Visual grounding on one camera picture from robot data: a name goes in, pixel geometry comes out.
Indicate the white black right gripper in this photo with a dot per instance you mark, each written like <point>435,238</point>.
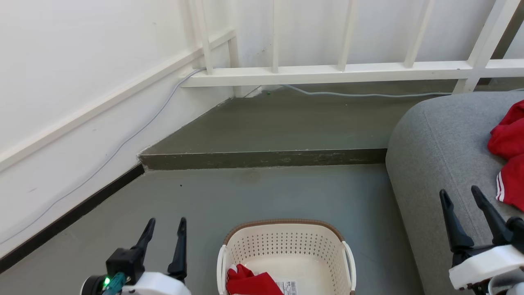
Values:
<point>487,262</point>

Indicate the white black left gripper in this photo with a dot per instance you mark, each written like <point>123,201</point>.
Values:
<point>155,284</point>

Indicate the red garment with white stripes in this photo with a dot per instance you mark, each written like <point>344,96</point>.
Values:
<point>511,139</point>

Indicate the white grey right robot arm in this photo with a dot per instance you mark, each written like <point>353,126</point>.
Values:
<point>507,284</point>

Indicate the grey fabric sofa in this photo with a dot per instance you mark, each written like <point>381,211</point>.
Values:
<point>434,155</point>

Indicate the black baseboard strip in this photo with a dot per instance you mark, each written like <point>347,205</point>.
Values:
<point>82,209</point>

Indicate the cream perforated laundry basket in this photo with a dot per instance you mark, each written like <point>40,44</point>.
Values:
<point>286,241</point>

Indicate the paper barcode label sticker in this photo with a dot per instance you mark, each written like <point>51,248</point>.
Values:
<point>288,288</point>

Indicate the white wooden railing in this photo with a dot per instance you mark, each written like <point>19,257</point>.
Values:
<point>327,74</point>

